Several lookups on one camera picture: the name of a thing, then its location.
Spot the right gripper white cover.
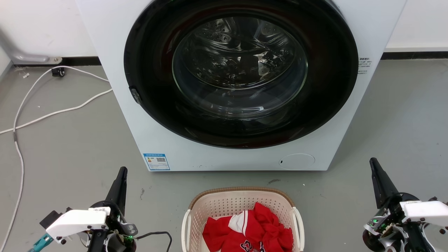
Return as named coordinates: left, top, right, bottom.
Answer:
left=362, top=157, right=448, bottom=252

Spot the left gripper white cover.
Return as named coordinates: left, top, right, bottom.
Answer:
left=40, top=167, right=139, bottom=252

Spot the beige plastic laundry basket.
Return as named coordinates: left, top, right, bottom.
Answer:
left=181, top=187, right=305, bottom=252

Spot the blue energy label sticker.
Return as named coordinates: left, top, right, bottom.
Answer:
left=143, top=153, right=171, bottom=171

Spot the round white filter cover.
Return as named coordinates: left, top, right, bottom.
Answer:
left=279, top=153, right=316, bottom=171

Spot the small printed text sticker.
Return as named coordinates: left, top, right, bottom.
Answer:
left=357, top=57, right=372, bottom=75

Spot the red and white jersey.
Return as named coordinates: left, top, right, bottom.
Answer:
left=202, top=202, right=294, bottom=252

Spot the black round washer door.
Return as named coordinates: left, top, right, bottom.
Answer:
left=124, top=0, right=359, bottom=149

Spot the white front-load washing machine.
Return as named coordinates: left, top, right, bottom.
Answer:
left=75, top=0, right=408, bottom=172

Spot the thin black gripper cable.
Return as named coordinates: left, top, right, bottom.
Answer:
left=135, top=231, right=173, bottom=252

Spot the teal cable connector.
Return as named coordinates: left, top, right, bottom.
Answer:
left=28, top=233, right=54, bottom=252

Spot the grey door latch handle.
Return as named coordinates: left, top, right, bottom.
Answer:
left=129, top=86, right=142, bottom=105

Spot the long white power cable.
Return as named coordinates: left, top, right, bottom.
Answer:
left=0, top=65, right=110, bottom=245
left=0, top=88, right=113, bottom=135

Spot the grey pipe with floor bracket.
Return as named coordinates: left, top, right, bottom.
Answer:
left=0, top=28, right=63, bottom=65

